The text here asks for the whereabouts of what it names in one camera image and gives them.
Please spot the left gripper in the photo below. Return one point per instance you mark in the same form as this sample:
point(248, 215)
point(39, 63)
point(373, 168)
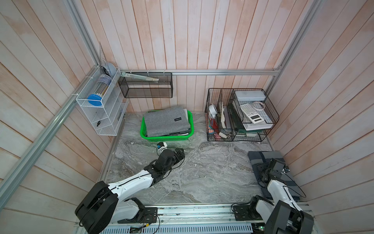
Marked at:
point(181, 155)

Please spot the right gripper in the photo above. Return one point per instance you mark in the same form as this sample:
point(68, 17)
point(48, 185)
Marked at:
point(262, 165)

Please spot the plain grey scarf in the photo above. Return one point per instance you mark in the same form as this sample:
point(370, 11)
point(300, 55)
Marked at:
point(166, 121)

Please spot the grey navy striped scarf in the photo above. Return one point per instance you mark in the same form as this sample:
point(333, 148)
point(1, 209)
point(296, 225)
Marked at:
point(260, 162)

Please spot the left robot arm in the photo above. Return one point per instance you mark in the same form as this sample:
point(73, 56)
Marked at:
point(114, 202)

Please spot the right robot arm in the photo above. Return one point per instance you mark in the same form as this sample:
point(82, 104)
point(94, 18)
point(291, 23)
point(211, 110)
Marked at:
point(282, 215)

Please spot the green plastic basket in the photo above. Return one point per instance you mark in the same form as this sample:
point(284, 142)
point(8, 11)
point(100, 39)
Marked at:
point(180, 137)

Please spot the ruler in mesh basket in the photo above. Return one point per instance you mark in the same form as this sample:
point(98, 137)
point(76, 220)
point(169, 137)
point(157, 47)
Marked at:
point(138, 78)

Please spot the white notebook under calculator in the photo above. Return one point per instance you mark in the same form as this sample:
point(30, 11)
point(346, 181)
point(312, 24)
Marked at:
point(257, 126)

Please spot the white calculator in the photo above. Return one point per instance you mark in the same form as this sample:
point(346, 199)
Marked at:
point(251, 113)

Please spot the white tape roll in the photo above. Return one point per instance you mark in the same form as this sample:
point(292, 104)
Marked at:
point(212, 111)

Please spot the white pencil case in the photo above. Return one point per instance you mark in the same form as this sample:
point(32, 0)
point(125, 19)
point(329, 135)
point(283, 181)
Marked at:
point(252, 95)

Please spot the clear tube blue cap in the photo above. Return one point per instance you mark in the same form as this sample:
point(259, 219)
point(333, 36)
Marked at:
point(100, 88)

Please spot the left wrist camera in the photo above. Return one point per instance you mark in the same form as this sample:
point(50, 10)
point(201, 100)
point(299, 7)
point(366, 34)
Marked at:
point(161, 146)

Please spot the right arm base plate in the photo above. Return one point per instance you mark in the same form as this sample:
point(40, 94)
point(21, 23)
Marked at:
point(245, 212)

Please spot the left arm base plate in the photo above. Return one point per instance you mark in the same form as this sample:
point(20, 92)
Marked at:
point(146, 215)

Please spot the black wire desk organizer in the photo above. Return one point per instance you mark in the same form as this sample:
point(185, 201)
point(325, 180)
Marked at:
point(228, 124)

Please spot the aluminium front rail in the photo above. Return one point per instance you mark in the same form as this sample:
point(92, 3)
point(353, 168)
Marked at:
point(192, 215)

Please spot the white wire wall shelf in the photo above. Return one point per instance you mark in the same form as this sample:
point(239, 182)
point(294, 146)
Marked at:
point(105, 119)

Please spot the black mesh wall basket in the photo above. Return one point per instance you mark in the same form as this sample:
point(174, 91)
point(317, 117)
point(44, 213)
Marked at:
point(161, 89)

